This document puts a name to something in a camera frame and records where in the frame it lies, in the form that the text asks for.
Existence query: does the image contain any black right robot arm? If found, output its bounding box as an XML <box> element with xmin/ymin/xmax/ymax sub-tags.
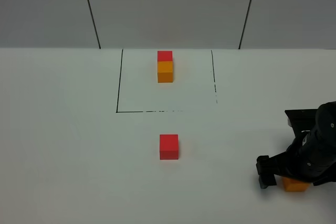
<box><xmin>256</xmin><ymin>102</ymin><xmax>335</xmax><ymax>189</ymax></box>

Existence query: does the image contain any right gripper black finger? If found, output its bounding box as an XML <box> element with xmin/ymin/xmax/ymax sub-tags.
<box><xmin>256</xmin><ymin>155</ymin><xmax>276</xmax><ymax>189</ymax></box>

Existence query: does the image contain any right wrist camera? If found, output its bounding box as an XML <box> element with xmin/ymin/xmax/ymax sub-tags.
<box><xmin>285</xmin><ymin>109</ymin><xmax>317</xmax><ymax>137</ymax></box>

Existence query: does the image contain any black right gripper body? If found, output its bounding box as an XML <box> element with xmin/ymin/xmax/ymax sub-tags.
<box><xmin>270</xmin><ymin>134</ymin><xmax>335</xmax><ymax>186</ymax></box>

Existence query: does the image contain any red template block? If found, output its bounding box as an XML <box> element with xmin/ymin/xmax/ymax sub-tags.
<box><xmin>157</xmin><ymin>50</ymin><xmax>173</xmax><ymax>62</ymax></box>

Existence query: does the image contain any orange template block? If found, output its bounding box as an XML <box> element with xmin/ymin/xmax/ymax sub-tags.
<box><xmin>157</xmin><ymin>61</ymin><xmax>174</xmax><ymax>83</ymax></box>

